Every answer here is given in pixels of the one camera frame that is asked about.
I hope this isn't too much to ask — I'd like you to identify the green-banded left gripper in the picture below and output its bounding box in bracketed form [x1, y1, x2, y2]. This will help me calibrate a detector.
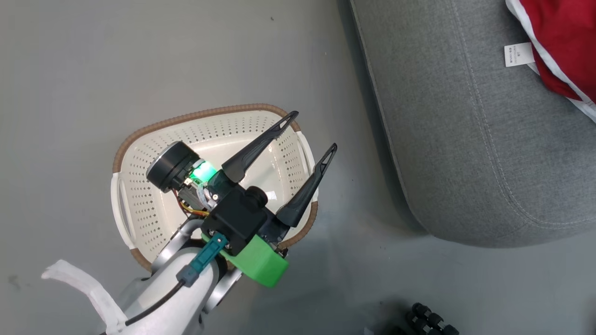
[147, 111, 338, 287]

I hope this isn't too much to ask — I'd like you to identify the red basketball jersey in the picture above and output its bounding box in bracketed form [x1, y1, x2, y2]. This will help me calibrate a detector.
[504, 0, 596, 124]

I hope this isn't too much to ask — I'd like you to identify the cream perforated laundry basket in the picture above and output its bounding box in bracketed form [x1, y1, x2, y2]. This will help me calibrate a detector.
[110, 103, 319, 273]

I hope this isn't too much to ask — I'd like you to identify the grey fabric sofa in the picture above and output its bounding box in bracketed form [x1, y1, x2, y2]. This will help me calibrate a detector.
[349, 0, 596, 248]

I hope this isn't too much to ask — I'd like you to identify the black ribbed connector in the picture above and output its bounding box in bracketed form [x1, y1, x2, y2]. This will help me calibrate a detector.
[411, 302, 460, 335]
[404, 311, 440, 335]

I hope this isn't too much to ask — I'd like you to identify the white fabric strip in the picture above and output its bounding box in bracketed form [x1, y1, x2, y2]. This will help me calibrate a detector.
[41, 259, 129, 335]

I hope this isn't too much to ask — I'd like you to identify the teal-plug black left arm cable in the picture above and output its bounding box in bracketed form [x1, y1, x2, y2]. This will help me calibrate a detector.
[100, 233, 229, 335]

